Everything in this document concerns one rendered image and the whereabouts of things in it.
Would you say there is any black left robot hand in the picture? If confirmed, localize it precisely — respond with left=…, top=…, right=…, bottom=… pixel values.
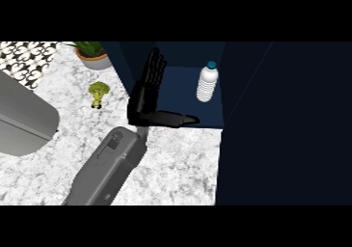
left=127, top=46, right=202, bottom=129

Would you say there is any dark blue cabinet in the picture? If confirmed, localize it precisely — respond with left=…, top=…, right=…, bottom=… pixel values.
left=99, top=41, right=276, bottom=130

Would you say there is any clear plastic water bottle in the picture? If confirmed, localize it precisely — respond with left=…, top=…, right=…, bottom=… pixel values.
left=196, top=61, right=221, bottom=103

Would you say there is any green broccoli floret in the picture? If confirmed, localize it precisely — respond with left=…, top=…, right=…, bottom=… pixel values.
left=88, top=81, right=113, bottom=110

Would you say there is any potted green plant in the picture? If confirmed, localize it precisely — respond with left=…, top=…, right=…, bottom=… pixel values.
left=63, top=41, right=115, bottom=71

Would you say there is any grey rounded appliance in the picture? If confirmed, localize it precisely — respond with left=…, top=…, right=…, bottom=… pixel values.
left=0, top=63, right=60, bottom=158

